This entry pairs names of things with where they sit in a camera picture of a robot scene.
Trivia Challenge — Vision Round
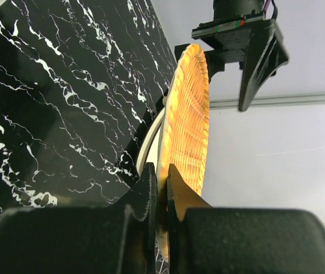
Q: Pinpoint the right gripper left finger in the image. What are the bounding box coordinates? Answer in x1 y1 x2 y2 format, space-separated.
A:
0 163 157 273

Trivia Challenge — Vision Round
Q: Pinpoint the orange wicker plate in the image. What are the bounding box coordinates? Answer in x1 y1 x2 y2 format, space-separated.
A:
156 44 210 261

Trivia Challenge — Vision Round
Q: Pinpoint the black marble pattern mat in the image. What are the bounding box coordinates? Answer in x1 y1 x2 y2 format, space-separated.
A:
0 1 176 215

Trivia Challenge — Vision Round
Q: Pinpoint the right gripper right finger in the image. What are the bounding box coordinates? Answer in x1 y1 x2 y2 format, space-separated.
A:
167 165 325 273

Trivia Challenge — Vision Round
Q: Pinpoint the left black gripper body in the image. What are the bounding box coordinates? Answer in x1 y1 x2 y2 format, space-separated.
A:
191 1 278 74

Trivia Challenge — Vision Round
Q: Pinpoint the white black-rimmed square plate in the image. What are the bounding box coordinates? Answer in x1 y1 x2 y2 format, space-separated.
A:
136 96 167 175

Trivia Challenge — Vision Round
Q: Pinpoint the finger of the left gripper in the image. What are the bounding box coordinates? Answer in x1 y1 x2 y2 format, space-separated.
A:
238 19 289 112

